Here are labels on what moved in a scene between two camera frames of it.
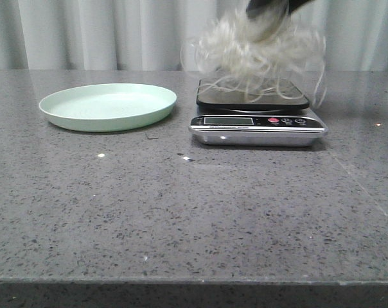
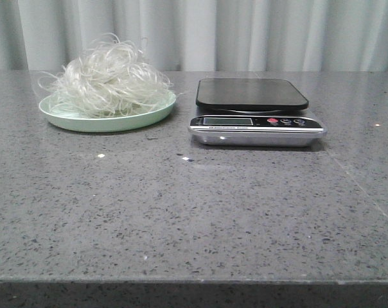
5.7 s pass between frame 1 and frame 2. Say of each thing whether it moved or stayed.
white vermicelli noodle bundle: moved
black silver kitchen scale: stayed
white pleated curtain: stayed
